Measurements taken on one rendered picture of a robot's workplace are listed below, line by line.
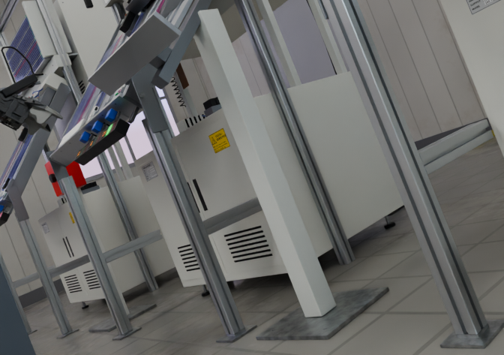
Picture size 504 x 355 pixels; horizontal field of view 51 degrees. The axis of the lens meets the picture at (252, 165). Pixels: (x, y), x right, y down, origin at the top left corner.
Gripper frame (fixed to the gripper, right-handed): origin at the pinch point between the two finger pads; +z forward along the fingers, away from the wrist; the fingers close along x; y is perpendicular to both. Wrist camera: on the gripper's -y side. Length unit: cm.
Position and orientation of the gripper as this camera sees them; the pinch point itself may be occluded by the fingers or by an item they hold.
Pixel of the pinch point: (56, 122)
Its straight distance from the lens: 175.4
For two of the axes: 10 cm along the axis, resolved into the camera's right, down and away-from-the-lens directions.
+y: -2.5, 8.5, -4.6
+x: 5.9, -2.5, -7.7
